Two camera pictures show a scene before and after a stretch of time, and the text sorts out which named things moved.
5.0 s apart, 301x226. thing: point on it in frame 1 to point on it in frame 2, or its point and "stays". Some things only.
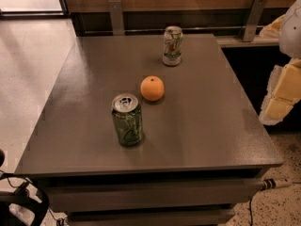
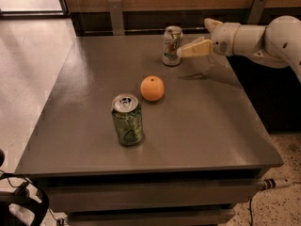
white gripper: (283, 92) to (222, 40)
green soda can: (128, 118) stays
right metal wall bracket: (254, 16) stays
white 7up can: (172, 51) stays
